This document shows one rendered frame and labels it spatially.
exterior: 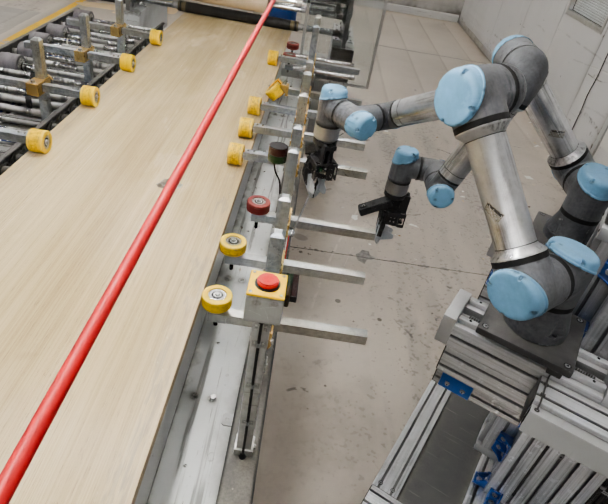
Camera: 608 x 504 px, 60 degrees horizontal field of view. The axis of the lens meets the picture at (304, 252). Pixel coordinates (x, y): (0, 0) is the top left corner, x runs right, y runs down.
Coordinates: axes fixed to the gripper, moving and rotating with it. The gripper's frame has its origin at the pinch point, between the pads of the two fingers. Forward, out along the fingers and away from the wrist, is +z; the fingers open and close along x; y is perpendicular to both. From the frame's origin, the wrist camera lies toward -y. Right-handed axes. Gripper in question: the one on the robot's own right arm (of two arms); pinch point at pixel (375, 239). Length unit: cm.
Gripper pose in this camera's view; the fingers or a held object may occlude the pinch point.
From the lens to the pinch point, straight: 187.9
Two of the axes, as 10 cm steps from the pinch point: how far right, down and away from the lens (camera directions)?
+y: 9.9, 1.6, 0.4
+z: -1.5, 8.0, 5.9
